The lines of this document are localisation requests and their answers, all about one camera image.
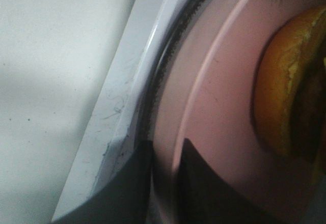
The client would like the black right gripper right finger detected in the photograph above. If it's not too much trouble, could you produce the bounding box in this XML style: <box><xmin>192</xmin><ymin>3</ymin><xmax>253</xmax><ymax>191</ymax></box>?
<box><xmin>177</xmin><ymin>138</ymin><xmax>281</xmax><ymax>223</ymax></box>

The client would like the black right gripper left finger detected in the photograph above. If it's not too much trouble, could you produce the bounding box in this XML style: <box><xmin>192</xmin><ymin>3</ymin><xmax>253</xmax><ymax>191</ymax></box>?
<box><xmin>54</xmin><ymin>141</ymin><xmax>153</xmax><ymax>223</ymax></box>

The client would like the white microwave oven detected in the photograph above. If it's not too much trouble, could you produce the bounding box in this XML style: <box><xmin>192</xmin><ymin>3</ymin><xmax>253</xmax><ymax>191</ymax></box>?
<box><xmin>52</xmin><ymin>0</ymin><xmax>188</xmax><ymax>221</ymax></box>

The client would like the pink round plate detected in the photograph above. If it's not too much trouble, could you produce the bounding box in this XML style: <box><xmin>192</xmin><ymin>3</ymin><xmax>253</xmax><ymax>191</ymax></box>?
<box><xmin>152</xmin><ymin>0</ymin><xmax>325</xmax><ymax>223</ymax></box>

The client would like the burger with lettuce and cheese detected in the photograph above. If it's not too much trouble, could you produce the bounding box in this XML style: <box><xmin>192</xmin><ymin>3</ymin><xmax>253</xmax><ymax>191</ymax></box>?
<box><xmin>251</xmin><ymin>6</ymin><xmax>326</xmax><ymax>184</ymax></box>

